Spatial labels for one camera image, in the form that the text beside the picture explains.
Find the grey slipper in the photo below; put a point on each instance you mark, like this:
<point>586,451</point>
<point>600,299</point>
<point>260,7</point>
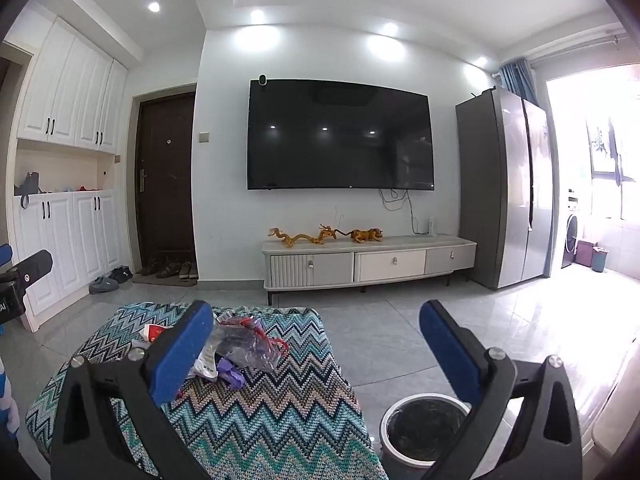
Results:
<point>102,286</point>

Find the brown doormat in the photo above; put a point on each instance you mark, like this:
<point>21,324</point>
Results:
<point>167,280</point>

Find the purple bin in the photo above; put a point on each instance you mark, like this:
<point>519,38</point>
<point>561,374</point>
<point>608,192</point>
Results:
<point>585,252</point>

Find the golden dragon figurine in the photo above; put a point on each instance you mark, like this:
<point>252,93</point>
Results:
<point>295,237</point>

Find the red white packet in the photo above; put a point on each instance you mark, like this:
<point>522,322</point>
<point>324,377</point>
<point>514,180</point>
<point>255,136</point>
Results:
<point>152,332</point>

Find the clear plastic bag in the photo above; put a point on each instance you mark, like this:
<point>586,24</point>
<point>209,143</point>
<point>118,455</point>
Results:
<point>247,345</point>

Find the plain grey drawer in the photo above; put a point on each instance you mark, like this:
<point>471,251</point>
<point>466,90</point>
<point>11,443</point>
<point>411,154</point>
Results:
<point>450,260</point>

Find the white washing machine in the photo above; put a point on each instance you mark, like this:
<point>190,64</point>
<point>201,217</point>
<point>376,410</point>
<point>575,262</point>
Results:
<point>571,235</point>

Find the white floor cabinet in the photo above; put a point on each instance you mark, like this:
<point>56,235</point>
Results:
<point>70,245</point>

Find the dark brown door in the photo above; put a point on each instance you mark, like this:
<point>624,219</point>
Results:
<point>165,185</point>

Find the white wall cabinet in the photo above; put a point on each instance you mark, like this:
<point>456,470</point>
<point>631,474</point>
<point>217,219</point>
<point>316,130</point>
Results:
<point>70,85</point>

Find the black shoe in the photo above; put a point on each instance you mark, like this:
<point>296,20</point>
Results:
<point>120,274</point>

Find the ribbed grey drawer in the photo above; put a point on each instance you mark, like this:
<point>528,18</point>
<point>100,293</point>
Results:
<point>310,269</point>

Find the white router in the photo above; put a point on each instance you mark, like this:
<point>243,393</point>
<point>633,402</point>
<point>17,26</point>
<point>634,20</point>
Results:
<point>432,226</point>

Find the teal bin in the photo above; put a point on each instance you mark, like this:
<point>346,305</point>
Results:
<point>600,260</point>

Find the ceiling spotlight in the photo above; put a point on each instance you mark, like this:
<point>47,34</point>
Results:
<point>154,7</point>

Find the golden tiger figurine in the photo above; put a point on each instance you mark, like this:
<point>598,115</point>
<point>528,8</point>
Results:
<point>366,235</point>

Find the brown shoe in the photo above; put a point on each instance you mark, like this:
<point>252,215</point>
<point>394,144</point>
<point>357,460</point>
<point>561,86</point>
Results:
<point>148,268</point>
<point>167,270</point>
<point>188,270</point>

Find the white drawer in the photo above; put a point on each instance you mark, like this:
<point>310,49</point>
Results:
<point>390,266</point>

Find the white printed packet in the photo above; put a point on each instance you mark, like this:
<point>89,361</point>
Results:
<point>204,366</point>

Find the purple wrapper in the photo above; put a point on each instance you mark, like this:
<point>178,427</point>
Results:
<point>227,371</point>

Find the zigzag knit blanket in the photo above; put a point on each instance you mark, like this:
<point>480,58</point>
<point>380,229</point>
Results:
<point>280,405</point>

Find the silver double-door fridge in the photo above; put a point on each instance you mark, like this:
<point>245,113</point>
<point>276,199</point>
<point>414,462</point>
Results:
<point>500,185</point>

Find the white television cabinet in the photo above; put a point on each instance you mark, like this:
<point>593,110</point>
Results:
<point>365,245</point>

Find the white round trash bin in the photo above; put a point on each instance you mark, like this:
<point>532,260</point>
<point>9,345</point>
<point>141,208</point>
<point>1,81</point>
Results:
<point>415,427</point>

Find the black wall television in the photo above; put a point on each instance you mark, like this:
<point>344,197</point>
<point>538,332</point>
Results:
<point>340,135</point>

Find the blue curtain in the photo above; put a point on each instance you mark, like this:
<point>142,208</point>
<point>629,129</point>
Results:
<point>517,80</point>

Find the blue white cloth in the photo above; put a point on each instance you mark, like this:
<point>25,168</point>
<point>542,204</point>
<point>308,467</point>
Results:
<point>5,400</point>

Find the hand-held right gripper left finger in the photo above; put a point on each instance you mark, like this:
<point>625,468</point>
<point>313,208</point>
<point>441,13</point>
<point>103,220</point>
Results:
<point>182,350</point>

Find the dark hanging garment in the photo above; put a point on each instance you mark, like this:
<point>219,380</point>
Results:
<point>612,150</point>

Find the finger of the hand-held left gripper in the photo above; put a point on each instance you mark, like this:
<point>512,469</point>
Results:
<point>35,264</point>
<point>4,255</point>

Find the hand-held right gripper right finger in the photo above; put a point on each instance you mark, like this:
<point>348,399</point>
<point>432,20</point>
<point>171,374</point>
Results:
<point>450,345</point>

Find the grey bag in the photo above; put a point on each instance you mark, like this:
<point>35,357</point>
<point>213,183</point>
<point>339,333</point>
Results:
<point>29,187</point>

